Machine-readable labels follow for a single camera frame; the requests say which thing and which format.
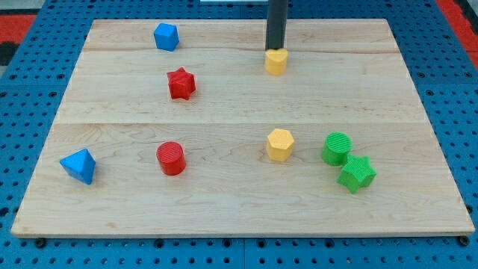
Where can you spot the yellow hexagon block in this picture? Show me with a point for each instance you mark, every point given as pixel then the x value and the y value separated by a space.
pixel 280 145

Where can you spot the yellow heart block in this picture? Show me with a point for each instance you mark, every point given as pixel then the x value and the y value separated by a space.
pixel 275 61

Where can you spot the wooden board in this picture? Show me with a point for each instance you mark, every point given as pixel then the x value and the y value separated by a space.
pixel 343 75

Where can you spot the red cylinder block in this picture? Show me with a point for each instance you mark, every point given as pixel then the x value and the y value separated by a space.
pixel 170 156

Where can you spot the red star block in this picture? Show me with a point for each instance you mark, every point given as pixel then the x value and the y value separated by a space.
pixel 181 84

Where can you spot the green cylinder block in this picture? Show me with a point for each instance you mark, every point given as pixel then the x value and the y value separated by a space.
pixel 336 147

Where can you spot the blue cube block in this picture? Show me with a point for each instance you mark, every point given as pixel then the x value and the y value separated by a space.
pixel 166 37

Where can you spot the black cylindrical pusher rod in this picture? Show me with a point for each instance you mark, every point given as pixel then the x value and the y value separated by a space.
pixel 277 14

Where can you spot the green star block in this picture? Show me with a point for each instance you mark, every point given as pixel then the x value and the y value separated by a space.
pixel 356 173

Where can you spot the blue pyramid block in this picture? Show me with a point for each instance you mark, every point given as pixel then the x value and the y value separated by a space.
pixel 80 165

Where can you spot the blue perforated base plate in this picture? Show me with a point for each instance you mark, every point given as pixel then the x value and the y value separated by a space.
pixel 36 78

